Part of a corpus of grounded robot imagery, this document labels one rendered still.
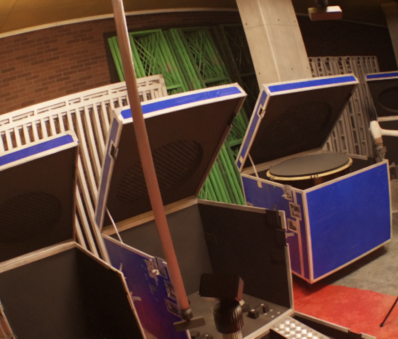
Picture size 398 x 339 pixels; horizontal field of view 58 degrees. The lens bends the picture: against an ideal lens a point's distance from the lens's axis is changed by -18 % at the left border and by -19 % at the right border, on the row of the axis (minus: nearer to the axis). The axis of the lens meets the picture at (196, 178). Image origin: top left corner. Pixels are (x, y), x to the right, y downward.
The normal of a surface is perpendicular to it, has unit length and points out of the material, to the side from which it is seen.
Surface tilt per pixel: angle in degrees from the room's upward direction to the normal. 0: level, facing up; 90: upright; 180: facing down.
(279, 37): 90
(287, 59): 90
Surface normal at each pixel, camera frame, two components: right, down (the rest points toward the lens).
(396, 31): -0.76, 0.28
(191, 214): 0.56, 0.04
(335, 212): 0.31, 0.12
